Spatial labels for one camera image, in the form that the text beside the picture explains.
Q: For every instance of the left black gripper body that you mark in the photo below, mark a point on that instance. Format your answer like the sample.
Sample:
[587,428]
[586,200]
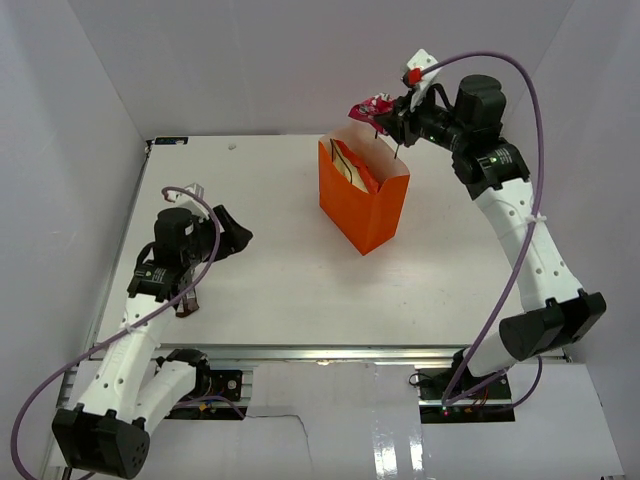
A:
[200,249]

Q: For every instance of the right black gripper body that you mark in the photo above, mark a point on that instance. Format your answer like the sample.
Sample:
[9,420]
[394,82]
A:
[434,122]

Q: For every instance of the red pink snack packet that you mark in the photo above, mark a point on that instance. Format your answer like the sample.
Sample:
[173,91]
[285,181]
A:
[367,110]

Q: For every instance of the orange paper bag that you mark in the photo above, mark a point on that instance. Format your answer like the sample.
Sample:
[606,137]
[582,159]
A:
[366,219]

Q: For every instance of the large orange snack pouch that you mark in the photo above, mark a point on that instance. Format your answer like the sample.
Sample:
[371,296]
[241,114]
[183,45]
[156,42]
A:
[352,167]

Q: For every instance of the brown chocolate bar wrapper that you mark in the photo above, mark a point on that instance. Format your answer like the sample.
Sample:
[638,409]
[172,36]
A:
[188,302]

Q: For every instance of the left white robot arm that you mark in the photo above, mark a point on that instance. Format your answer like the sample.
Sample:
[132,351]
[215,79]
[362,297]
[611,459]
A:
[108,430]

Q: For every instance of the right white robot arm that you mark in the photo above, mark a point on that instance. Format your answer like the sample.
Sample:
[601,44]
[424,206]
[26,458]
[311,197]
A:
[557,311]

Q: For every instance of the left blue corner label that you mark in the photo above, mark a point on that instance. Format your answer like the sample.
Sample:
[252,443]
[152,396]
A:
[171,140]

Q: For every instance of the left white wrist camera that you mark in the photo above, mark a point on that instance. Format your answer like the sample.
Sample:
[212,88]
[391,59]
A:
[187,197]

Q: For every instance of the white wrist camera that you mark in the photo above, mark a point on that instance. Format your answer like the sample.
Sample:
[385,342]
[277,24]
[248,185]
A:
[419,73]
[187,197]

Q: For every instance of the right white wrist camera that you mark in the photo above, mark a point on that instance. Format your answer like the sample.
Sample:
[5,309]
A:
[419,73]

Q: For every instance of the aluminium table rail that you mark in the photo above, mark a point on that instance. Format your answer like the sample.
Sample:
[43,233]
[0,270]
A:
[325,354]

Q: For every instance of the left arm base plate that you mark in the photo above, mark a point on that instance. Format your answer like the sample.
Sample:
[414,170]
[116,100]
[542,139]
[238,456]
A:
[224,385]

